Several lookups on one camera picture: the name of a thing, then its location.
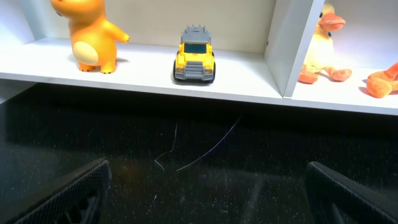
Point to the white shelf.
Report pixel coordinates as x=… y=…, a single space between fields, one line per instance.
x=140 y=68

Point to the yellow plush duck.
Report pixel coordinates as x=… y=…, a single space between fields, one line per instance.
x=320 y=49

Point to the grey and yellow toy truck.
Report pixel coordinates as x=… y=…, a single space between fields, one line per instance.
x=194 y=60

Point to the white plush duck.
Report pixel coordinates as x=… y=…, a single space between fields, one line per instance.
x=381 y=84

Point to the yellow rubber duck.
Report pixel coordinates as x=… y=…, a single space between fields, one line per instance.
x=93 y=34

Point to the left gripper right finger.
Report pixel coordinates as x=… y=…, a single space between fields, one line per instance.
x=342 y=199

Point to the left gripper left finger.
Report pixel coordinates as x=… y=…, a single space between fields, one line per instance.
x=68 y=199

